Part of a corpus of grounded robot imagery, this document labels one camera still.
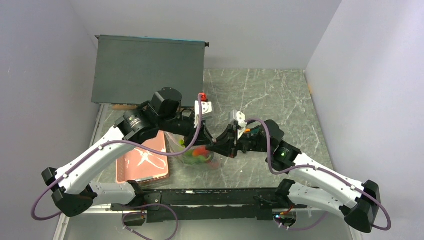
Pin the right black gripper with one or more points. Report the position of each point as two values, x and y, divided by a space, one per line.
227 144

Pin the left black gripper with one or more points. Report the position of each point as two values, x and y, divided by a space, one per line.
202 138

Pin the red orange pear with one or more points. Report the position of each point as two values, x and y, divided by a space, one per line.
201 152

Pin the clear zip top bag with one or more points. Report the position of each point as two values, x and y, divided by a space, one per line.
196 157

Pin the green apple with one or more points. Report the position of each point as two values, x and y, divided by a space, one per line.
182 143

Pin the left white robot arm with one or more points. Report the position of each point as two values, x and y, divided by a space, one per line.
73 187

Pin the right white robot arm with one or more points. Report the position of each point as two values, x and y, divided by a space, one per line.
356 202

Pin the pink plastic basket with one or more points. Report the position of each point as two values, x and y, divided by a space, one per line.
141 166

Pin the dark grey server box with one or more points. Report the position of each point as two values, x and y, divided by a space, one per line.
129 69

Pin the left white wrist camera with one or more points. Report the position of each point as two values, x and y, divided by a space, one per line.
202 107

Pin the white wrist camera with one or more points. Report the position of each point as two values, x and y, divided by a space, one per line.
202 107
238 121

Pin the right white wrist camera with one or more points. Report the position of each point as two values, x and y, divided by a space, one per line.
238 121

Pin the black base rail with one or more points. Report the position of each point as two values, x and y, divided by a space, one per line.
160 205

